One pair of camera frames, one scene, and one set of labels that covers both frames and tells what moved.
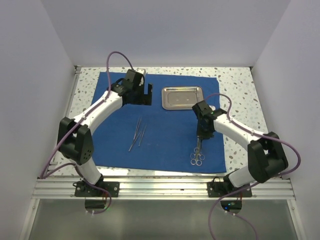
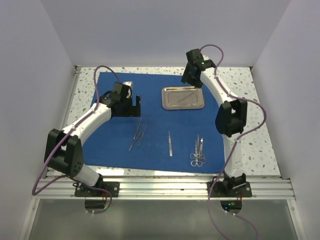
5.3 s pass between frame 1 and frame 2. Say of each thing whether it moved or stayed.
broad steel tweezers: stayed
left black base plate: stayed
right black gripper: moved
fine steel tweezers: stayed
